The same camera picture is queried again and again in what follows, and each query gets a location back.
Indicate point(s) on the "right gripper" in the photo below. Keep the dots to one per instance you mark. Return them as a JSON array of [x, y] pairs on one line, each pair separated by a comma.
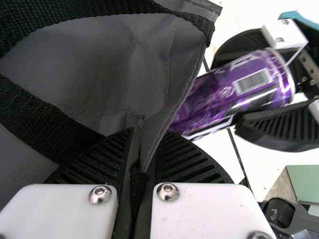
[[311, 37]]

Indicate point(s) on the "purple can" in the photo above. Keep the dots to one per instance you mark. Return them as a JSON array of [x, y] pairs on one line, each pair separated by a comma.
[[224, 99]]

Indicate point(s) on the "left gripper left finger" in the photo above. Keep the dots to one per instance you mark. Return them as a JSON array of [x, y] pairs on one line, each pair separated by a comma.
[[57, 214]]

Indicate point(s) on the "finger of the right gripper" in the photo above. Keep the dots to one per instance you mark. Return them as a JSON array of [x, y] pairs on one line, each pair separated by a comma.
[[279, 129]]

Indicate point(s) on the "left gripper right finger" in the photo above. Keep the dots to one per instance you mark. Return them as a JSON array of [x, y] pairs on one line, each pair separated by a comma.
[[199, 214]]

